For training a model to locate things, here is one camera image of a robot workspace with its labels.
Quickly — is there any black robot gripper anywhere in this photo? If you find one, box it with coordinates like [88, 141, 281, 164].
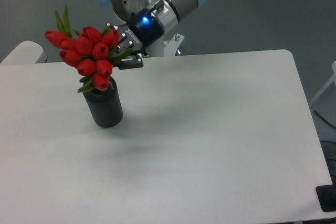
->
[105, 8, 164, 70]

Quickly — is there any red tulip bouquet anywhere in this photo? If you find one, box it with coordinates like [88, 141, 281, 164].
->
[45, 5, 133, 93]

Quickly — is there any black ribbed cylindrical vase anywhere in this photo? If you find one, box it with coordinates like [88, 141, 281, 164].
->
[83, 77, 123, 128]

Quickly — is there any white rounded side table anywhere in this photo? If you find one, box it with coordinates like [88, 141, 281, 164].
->
[1, 40, 49, 66]

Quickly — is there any black device at table corner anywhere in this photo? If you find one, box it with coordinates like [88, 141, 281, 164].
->
[316, 185, 335, 212]

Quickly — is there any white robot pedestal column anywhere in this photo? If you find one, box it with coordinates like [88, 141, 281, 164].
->
[112, 0, 169, 58]

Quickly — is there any white pedestal base frame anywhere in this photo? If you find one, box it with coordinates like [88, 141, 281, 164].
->
[146, 33, 185, 58]

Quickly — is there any white frame at right edge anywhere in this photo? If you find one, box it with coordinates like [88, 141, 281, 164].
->
[309, 61, 335, 107]

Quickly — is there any black floor cable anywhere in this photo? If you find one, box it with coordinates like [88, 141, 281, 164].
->
[314, 110, 336, 128]

